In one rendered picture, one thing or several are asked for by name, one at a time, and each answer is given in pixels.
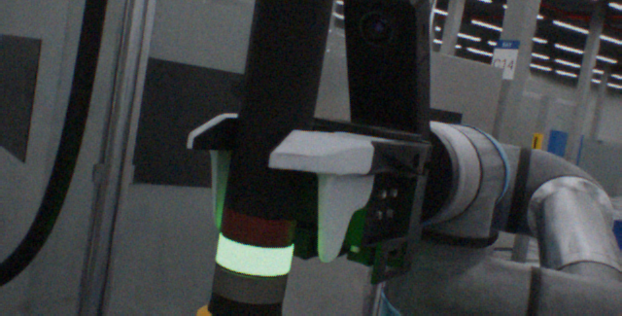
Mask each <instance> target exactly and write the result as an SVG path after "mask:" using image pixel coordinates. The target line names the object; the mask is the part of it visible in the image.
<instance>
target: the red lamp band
mask: <svg viewBox="0 0 622 316"><path fill-rule="evenodd" d="M297 220H298V217H297V218H295V219H291V220H274V219H265V218H258V217H253V216H247V215H243V214H239V213H236V212H234V211H230V210H228V209H227V208H226V207H225V211H224V217H223V224H222V233H223V234H224V235H226V236H228V238H230V239H234V240H237V241H241V242H245V243H251V244H257V245H263V246H288V245H291V244H293V243H294V233H295V227H297Z"/></svg>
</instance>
